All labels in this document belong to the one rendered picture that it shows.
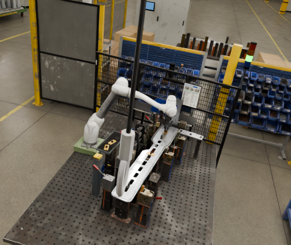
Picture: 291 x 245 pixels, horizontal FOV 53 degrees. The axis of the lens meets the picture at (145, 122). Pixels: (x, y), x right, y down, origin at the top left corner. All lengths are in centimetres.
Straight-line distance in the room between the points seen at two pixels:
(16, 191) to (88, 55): 243
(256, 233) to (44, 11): 449
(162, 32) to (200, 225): 755
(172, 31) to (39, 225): 783
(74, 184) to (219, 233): 182
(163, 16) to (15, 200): 719
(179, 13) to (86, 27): 491
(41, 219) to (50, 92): 338
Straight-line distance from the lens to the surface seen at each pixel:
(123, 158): 38
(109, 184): 254
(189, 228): 276
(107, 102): 333
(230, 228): 391
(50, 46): 540
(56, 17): 521
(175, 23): 950
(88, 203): 282
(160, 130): 339
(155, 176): 266
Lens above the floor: 272
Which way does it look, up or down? 29 degrees down
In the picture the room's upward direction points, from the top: 8 degrees clockwise
